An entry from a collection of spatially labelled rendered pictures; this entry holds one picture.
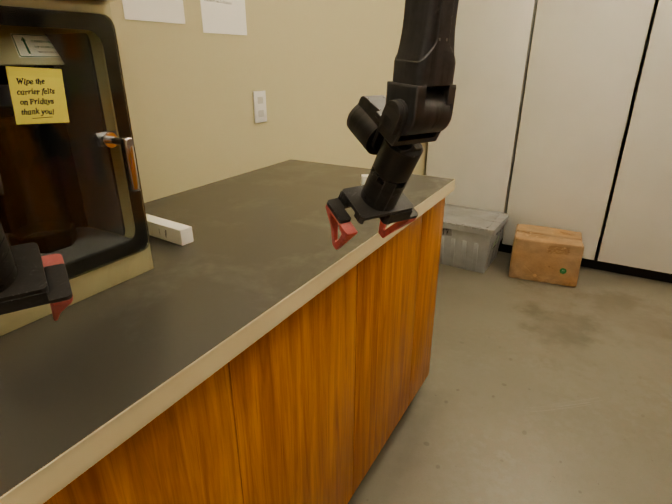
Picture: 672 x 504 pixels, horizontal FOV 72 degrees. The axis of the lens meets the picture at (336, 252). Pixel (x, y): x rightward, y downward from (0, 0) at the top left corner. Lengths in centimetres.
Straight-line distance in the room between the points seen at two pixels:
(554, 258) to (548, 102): 99
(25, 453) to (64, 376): 13
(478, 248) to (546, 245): 41
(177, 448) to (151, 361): 15
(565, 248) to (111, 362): 279
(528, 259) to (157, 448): 274
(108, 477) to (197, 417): 15
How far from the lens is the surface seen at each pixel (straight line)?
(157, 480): 78
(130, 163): 84
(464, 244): 320
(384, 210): 70
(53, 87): 83
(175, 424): 75
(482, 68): 343
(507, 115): 340
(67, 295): 57
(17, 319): 87
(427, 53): 60
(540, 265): 320
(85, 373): 71
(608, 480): 199
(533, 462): 194
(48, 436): 63
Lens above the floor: 132
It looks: 23 degrees down
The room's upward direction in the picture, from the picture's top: straight up
